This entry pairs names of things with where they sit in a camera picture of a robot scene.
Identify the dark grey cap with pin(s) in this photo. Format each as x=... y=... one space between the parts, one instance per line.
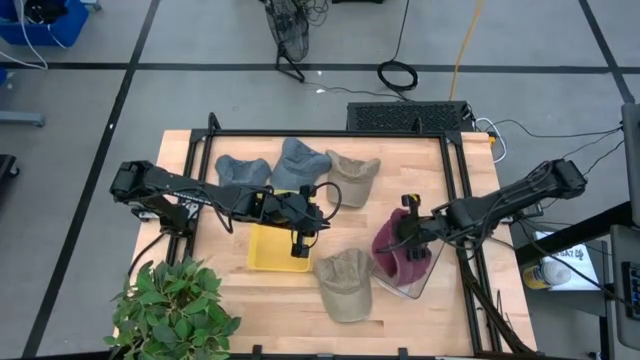
x=242 y=170

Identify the black keyboard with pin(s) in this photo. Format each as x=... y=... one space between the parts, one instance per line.
x=634 y=290

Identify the white paper sheet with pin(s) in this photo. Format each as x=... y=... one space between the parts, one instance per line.
x=582 y=270

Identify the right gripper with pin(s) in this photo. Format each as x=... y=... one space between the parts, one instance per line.
x=425 y=230

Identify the black caster base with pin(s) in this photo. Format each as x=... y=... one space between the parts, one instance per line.
x=6 y=167

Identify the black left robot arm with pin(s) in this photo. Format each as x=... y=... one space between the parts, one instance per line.
x=165 y=182

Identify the black power strip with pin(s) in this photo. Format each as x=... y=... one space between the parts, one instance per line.
x=535 y=210

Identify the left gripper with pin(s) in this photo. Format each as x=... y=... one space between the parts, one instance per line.
x=295 y=212

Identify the black computer case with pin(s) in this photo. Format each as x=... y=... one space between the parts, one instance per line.
x=400 y=116

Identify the yellow and white bottle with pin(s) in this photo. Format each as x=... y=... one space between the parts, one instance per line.
x=550 y=274

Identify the grey cabinet panel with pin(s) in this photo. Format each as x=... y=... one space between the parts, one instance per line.
x=632 y=160

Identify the beige cap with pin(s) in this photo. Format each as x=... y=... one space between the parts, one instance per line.
x=345 y=290
x=352 y=180

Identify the green leafy plant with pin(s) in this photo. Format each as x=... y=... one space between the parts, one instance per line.
x=170 y=310

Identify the yellow plastic bin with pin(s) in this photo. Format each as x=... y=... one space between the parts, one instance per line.
x=272 y=250

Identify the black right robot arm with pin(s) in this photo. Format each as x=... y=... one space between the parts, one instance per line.
x=500 y=200

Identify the grey table foot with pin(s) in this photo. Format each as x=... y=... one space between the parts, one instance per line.
x=20 y=118

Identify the clear plastic bin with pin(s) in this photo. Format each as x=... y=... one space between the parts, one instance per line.
x=427 y=280

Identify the blue-grey cap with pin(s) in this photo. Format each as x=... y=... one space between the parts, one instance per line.
x=297 y=165

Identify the black desk beam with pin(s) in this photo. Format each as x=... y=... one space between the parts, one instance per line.
x=575 y=235

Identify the black aluminium table frame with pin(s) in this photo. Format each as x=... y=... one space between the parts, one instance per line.
x=325 y=133

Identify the blue plastic bin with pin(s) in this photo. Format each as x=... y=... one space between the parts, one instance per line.
x=70 y=25

